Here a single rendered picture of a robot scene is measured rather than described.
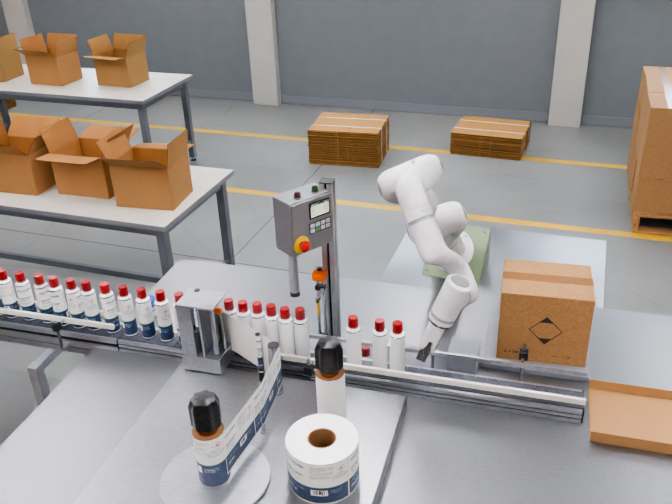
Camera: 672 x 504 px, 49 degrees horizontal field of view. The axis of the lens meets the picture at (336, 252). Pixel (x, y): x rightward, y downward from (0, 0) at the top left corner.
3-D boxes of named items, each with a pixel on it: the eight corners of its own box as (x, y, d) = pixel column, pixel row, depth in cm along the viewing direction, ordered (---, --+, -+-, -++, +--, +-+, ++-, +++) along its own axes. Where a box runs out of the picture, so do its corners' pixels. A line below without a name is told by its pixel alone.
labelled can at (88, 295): (86, 330, 276) (75, 284, 266) (93, 323, 281) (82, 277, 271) (98, 332, 275) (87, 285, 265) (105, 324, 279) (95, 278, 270)
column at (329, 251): (326, 351, 268) (318, 182, 236) (330, 344, 271) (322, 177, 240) (338, 353, 266) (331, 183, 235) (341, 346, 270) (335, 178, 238)
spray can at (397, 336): (388, 376, 246) (387, 325, 236) (391, 367, 250) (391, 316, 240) (403, 378, 244) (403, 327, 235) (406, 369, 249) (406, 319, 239)
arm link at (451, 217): (424, 229, 299) (411, 210, 278) (467, 212, 295) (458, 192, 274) (434, 255, 295) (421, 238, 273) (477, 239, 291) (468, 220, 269)
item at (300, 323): (293, 361, 255) (289, 311, 245) (298, 352, 259) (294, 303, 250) (307, 363, 254) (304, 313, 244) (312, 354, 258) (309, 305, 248)
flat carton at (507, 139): (449, 153, 667) (450, 132, 657) (462, 135, 709) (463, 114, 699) (520, 161, 645) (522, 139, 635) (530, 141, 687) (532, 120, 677)
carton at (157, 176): (97, 214, 392) (83, 147, 374) (140, 177, 435) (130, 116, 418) (169, 219, 383) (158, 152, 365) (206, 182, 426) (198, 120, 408)
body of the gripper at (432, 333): (433, 304, 237) (420, 330, 243) (427, 322, 228) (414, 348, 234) (454, 314, 236) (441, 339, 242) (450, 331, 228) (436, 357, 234)
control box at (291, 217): (275, 248, 243) (271, 195, 234) (316, 232, 252) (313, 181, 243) (293, 259, 236) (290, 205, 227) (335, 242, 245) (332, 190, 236)
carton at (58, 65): (19, 86, 625) (9, 42, 608) (53, 74, 660) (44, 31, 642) (56, 90, 612) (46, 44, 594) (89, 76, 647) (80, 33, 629)
